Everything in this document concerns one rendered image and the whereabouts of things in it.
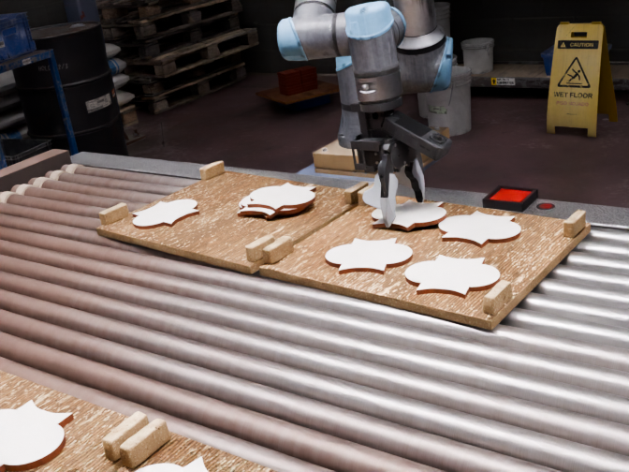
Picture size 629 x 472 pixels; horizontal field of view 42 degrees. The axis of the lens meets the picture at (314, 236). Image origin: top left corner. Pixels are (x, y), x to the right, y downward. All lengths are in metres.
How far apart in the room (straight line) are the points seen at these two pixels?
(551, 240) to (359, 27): 0.45
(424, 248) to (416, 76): 0.62
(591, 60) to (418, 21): 3.16
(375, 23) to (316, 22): 0.16
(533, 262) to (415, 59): 0.71
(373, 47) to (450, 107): 3.73
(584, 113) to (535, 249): 3.65
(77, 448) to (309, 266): 0.49
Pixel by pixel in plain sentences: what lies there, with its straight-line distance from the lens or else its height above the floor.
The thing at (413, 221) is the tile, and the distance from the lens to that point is 1.39.
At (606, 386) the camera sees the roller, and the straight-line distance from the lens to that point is 1.03.
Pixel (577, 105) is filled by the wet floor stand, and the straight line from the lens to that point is 4.93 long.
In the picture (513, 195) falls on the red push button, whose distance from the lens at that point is 1.53.
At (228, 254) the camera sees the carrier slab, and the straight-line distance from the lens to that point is 1.39.
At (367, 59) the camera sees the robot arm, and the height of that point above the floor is 1.22.
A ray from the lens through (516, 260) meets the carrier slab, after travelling 1.26.
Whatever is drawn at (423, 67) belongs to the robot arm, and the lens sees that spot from 1.84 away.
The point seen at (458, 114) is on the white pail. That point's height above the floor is 0.13.
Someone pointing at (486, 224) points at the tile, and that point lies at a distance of 1.37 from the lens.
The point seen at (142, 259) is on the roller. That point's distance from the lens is 1.49.
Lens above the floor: 1.48
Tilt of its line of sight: 23 degrees down
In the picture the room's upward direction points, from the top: 8 degrees counter-clockwise
